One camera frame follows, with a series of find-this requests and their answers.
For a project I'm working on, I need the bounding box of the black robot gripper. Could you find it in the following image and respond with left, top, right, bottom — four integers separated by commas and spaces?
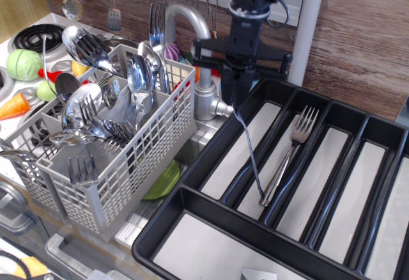
193, 0, 292, 107

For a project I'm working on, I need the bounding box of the silver fork in tray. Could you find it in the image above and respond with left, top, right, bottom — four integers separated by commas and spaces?
259, 105, 320, 207

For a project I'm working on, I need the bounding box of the silver spoon centre basket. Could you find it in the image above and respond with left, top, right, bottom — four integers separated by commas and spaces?
127, 54, 153, 130

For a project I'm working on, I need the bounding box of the tall silver fork in basket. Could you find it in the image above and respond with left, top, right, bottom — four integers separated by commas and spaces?
149, 1, 171, 95

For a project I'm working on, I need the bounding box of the black cutlery tray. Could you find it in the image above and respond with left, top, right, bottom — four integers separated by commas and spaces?
132, 81, 408, 279

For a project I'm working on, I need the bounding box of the grey plastic cutlery basket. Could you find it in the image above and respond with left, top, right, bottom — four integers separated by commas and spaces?
6, 61, 196, 241

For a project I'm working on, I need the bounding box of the silver fork front basket corner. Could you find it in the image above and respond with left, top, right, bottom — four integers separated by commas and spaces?
68, 155, 98, 187

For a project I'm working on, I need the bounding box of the silver toy faucet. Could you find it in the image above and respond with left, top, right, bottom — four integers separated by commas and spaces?
165, 1, 233, 121

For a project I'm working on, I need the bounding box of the purple toy onion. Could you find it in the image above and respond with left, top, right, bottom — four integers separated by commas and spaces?
164, 42, 180, 61

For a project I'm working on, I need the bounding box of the grey vertical pole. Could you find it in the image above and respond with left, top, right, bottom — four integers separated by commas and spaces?
288, 0, 322, 86

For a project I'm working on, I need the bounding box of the green toy leaf in sink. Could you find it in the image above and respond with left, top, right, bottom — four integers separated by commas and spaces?
143, 160, 180, 200

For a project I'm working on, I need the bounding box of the hanging toy spatula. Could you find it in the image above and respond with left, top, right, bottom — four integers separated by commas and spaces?
107, 0, 121, 31

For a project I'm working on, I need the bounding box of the large silver spoon back left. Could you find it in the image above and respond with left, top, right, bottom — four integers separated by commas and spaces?
62, 26, 119, 75

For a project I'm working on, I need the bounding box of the silver spoon front left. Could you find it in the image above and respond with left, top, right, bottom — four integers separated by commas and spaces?
61, 83, 102, 129

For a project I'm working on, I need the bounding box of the hanging toy strainer spoon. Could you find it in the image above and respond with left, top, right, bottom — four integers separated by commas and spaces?
62, 0, 84, 21

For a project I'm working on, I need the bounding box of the green toy apple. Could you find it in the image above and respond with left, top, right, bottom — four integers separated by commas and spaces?
36, 80, 56, 101

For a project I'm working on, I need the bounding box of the black coil stove burner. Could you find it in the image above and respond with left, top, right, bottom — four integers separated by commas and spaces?
12, 24, 64, 53

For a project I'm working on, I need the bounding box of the green toy cabbage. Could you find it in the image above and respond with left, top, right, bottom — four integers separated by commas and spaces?
6, 49, 43, 81

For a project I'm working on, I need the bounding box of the orange toy carrot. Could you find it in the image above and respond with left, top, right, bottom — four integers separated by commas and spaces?
1, 93, 31, 120

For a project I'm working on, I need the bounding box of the yellow toy food bottom left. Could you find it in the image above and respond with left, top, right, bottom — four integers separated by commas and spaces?
12, 256, 49, 279

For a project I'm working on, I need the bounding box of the silver ladle with curved handle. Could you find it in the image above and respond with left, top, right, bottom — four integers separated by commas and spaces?
42, 35, 81, 104

